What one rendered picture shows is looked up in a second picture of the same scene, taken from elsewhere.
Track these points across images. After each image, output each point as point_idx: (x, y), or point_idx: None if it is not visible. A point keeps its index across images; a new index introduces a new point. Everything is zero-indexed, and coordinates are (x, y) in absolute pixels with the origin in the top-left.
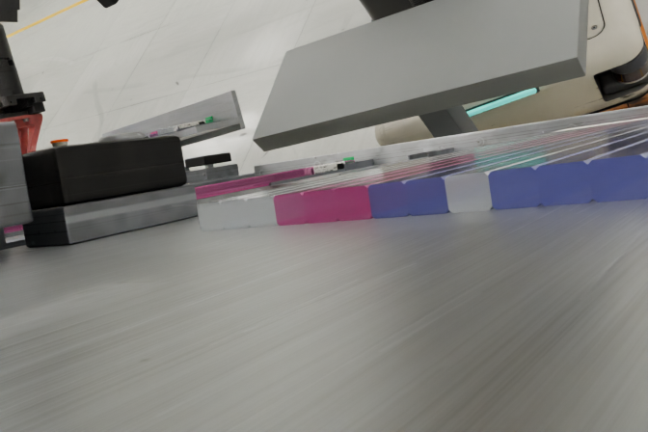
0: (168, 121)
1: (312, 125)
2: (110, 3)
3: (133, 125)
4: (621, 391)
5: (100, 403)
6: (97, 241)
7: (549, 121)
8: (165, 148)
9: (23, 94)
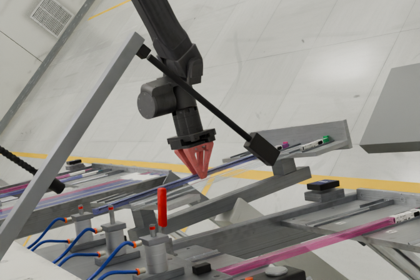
0: (295, 133)
1: (407, 142)
2: (270, 165)
3: (270, 131)
4: None
5: None
6: None
7: None
8: (297, 279)
9: (203, 132)
